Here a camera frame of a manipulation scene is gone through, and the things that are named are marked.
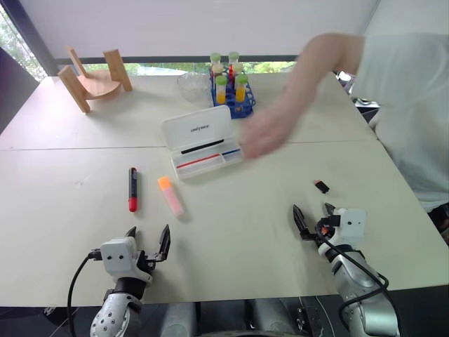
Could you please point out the dark panel beside window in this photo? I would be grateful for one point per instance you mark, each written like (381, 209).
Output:
(14, 91)

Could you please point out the red pen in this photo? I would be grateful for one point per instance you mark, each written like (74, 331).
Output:
(198, 161)

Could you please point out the white plastic pencil case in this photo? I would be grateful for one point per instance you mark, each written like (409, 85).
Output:
(196, 133)

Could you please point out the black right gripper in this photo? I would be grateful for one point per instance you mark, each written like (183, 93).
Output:
(324, 228)

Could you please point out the black pen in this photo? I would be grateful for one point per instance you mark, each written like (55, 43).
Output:
(203, 146)

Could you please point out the small black eraser red end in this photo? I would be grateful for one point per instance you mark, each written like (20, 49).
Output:
(321, 186)

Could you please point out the wooden curved stand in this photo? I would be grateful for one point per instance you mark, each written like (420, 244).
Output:
(98, 86)

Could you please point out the clutter behind table edge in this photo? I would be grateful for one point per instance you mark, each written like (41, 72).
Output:
(358, 98)

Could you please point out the pink highlighter with orange cap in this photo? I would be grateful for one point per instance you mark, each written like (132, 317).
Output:
(172, 198)

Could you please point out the person's bare forearm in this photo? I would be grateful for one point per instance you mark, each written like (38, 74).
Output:
(312, 70)

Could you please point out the blue pen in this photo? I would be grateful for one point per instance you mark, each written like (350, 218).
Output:
(232, 152)

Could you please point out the red rod in rack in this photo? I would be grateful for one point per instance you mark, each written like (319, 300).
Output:
(231, 75)

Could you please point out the black marker with red cap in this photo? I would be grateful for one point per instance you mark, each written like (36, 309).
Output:
(133, 189)

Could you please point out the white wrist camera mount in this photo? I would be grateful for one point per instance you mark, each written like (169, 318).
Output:
(352, 224)
(117, 258)

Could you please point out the clear glass bowl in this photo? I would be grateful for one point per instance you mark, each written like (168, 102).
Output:
(192, 87)

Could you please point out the grey rounded shape under table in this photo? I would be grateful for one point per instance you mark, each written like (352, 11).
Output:
(179, 321)
(273, 314)

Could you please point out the person's bare hand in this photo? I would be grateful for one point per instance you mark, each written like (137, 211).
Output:
(268, 135)

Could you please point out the person's white shirt torso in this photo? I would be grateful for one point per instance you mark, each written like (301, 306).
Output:
(410, 105)

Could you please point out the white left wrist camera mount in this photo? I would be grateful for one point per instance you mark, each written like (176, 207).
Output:
(117, 258)

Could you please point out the black plate with screws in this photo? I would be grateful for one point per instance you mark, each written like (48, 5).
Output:
(319, 316)

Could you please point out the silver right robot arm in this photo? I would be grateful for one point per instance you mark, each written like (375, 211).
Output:
(365, 302)

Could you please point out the green capped tube orange liquid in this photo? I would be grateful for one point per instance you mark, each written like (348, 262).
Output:
(240, 89)
(221, 91)

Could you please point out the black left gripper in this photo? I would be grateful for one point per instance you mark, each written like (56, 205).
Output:
(146, 264)

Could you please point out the blue test tube rack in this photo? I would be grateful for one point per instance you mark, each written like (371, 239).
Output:
(242, 105)

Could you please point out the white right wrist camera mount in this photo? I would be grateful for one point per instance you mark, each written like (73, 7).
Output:
(352, 224)

